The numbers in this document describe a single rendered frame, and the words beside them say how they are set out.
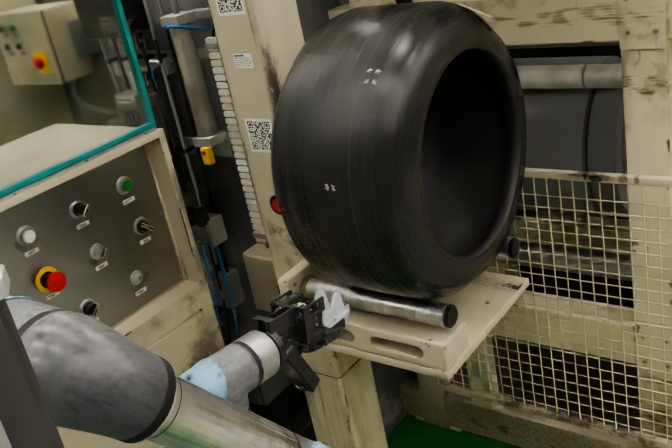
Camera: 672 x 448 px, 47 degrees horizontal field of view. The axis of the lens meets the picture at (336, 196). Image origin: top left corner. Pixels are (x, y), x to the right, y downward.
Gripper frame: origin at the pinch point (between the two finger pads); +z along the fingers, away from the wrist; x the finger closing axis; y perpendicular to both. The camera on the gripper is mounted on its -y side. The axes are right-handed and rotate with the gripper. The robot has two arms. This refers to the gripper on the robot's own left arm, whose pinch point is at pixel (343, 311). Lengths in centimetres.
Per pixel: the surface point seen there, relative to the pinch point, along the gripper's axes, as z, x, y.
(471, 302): 38.9, -3.2, -14.2
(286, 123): 3.4, 10.3, 32.2
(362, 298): 16.6, 8.5, -6.0
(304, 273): 17.8, 24.0, -3.5
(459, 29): 27, -11, 44
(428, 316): 16.4, -6.7, -6.8
